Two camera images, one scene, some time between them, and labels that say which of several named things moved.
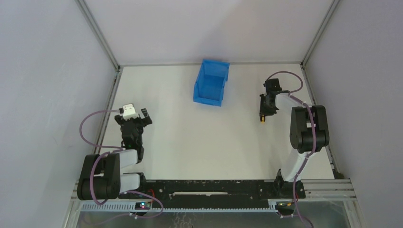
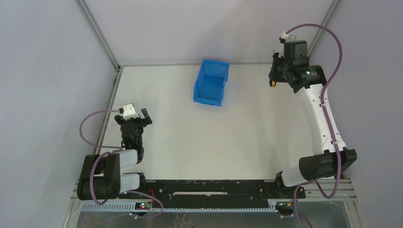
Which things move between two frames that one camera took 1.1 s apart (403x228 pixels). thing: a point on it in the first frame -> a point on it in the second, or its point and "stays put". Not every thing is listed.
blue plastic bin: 209,87 stays put
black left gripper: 132,121 stays put
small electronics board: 142,205 stays put
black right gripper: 267,107 -> 274,72
